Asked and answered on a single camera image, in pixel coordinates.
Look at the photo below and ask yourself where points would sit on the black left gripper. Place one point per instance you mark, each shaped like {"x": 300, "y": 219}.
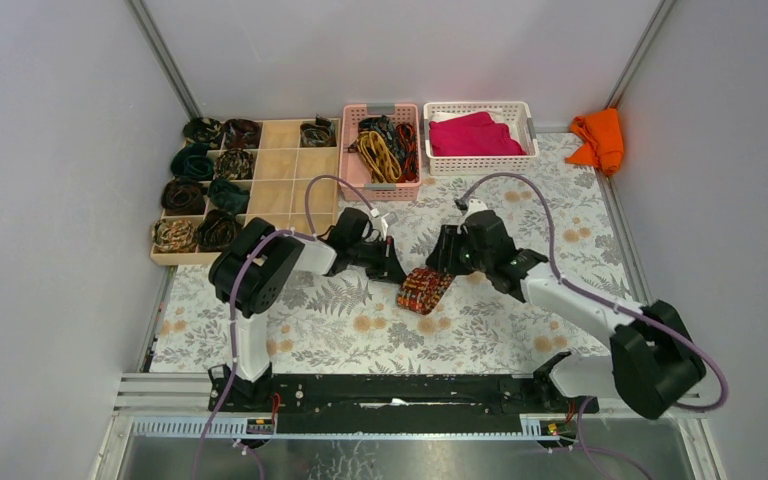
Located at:
{"x": 381, "y": 259}

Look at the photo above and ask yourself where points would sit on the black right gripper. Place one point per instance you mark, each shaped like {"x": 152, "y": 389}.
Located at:
{"x": 443, "y": 257}

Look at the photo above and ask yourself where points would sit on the red checkered patterned tie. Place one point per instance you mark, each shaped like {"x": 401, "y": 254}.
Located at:
{"x": 423, "y": 289}

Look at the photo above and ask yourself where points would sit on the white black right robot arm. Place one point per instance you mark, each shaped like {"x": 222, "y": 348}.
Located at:
{"x": 649, "y": 366}

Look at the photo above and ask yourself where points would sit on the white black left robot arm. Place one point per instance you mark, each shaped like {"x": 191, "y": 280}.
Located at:
{"x": 250, "y": 274}

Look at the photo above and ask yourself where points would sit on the pink plastic basket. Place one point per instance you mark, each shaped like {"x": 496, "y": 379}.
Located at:
{"x": 351, "y": 168}

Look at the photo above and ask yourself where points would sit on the yellow patterned tie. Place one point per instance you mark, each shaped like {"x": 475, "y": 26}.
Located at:
{"x": 382, "y": 165}

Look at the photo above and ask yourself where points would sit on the white floral table mat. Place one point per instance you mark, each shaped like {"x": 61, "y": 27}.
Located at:
{"x": 349, "y": 324}

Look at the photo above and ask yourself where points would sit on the magenta folded cloth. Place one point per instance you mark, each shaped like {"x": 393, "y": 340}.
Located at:
{"x": 475, "y": 134}

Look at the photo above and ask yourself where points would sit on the orange black tie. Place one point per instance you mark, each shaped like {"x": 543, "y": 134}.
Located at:
{"x": 407, "y": 138}

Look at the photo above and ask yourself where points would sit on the dark teal patterned tie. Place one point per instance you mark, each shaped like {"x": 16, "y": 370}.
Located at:
{"x": 383, "y": 125}

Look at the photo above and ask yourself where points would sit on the white plastic basket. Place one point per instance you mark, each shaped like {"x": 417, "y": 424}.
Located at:
{"x": 516, "y": 114}

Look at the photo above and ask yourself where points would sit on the rolled grey striped tie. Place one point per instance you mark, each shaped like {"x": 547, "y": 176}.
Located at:
{"x": 319, "y": 133}

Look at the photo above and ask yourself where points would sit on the rolled black brown tie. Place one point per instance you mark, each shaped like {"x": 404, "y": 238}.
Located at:
{"x": 217, "y": 231}

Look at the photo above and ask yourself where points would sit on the rolled dark green tie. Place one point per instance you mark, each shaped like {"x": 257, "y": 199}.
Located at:
{"x": 228, "y": 197}

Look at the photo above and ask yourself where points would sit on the orange cloth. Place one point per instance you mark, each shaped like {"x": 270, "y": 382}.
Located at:
{"x": 603, "y": 144}

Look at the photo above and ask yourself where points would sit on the rolled brown dotted tie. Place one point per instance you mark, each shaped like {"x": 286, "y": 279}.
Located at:
{"x": 235, "y": 164}

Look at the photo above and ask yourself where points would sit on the wooden compartment tray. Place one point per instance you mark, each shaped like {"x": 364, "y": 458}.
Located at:
{"x": 292, "y": 188}

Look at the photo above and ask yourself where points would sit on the rolled dark red tie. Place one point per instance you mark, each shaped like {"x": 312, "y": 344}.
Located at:
{"x": 241, "y": 133}

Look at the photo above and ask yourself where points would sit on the rolled dark brown tie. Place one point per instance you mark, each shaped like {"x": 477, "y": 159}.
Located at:
{"x": 183, "y": 197}

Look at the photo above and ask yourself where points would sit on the rolled tan patterned tie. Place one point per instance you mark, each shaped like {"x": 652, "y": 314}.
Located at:
{"x": 174, "y": 236}

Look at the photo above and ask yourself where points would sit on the rolled teal tie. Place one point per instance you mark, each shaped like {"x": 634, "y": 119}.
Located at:
{"x": 193, "y": 163}

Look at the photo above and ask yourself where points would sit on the rolled camouflage tie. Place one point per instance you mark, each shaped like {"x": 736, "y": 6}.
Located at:
{"x": 204, "y": 130}

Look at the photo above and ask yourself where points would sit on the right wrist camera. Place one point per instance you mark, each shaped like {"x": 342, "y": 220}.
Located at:
{"x": 474, "y": 206}

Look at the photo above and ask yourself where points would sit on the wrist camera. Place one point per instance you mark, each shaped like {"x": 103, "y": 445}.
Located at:
{"x": 474, "y": 206}
{"x": 382, "y": 221}

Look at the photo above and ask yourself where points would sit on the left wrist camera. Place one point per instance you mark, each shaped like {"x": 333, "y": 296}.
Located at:
{"x": 382, "y": 221}

